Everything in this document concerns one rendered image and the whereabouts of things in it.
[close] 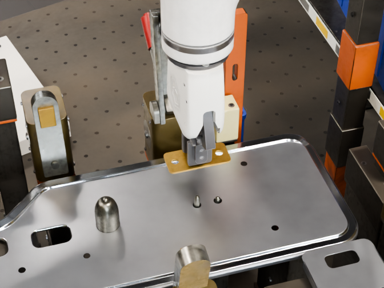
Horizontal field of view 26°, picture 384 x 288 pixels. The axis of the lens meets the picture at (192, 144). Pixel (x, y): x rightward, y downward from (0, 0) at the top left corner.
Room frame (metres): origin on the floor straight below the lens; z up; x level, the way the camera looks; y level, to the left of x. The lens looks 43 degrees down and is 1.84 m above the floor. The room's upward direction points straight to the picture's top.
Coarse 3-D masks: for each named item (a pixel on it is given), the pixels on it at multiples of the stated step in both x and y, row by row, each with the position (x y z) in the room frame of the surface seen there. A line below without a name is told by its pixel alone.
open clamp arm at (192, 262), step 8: (184, 248) 0.61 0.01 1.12; (192, 248) 0.61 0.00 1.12; (200, 248) 0.61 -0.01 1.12; (176, 256) 0.61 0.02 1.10; (184, 256) 0.61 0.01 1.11; (192, 256) 0.60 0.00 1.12; (200, 256) 0.60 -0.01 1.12; (208, 256) 0.61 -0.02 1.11; (176, 264) 0.61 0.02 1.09; (184, 264) 0.60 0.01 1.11; (192, 264) 0.60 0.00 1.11; (200, 264) 0.60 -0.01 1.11; (208, 264) 0.60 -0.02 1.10; (176, 272) 0.61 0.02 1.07; (184, 272) 0.60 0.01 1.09; (192, 272) 0.60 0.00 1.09; (200, 272) 0.61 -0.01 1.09; (208, 272) 0.61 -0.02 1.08; (176, 280) 0.61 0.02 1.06; (184, 280) 0.60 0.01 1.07; (192, 280) 0.61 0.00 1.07; (200, 280) 0.61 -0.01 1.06
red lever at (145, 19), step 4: (144, 16) 1.04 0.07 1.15; (148, 16) 1.03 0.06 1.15; (144, 20) 1.03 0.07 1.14; (148, 20) 1.03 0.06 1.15; (144, 24) 1.03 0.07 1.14; (148, 24) 1.02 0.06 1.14; (144, 28) 1.02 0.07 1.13; (148, 28) 1.02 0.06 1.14; (144, 32) 1.02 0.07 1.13; (148, 32) 1.01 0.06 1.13; (148, 36) 1.01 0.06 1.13; (148, 40) 1.01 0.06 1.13; (148, 44) 1.00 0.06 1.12; (148, 48) 1.00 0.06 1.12; (152, 56) 0.99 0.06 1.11; (164, 96) 0.93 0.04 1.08; (164, 100) 0.93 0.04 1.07; (168, 100) 0.93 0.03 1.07; (168, 104) 0.92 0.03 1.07; (168, 108) 0.92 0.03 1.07; (168, 112) 0.92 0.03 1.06; (172, 112) 0.92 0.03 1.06
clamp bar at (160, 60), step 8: (160, 8) 0.96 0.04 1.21; (152, 16) 0.94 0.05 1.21; (160, 16) 0.95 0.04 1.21; (152, 24) 0.94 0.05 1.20; (160, 24) 0.93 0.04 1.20; (152, 32) 0.94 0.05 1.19; (160, 32) 0.91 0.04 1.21; (152, 40) 0.94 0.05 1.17; (160, 40) 0.94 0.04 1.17; (152, 48) 0.94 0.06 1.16; (160, 48) 0.94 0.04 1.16; (160, 56) 0.93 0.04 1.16; (160, 64) 0.92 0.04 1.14; (160, 72) 0.92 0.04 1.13; (160, 80) 0.92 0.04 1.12; (160, 88) 0.92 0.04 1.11; (160, 96) 0.92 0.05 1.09; (160, 104) 0.91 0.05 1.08; (160, 112) 0.91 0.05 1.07; (160, 120) 0.91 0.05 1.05
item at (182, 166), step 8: (216, 144) 0.82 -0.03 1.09; (224, 144) 0.82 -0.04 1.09; (176, 152) 0.80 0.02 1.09; (216, 152) 0.80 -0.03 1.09; (224, 152) 0.80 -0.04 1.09; (168, 160) 0.79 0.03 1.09; (176, 160) 0.79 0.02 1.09; (184, 160) 0.79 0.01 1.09; (216, 160) 0.79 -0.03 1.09; (224, 160) 0.79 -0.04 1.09; (168, 168) 0.77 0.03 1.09; (176, 168) 0.77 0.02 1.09; (184, 168) 0.77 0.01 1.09; (192, 168) 0.77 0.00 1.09; (200, 168) 0.77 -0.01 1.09
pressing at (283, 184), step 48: (240, 144) 0.91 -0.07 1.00; (288, 144) 0.92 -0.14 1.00; (48, 192) 0.82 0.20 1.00; (96, 192) 0.82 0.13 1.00; (144, 192) 0.82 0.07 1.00; (192, 192) 0.82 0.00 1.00; (240, 192) 0.82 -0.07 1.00; (288, 192) 0.82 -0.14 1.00; (336, 192) 0.82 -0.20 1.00; (0, 240) 0.73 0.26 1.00; (96, 240) 0.73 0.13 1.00; (144, 240) 0.73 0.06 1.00; (192, 240) 0.73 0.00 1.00; (240, 240) 0.73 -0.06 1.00; (288, 240) 0.73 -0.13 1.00; (336, 240) 0.73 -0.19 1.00
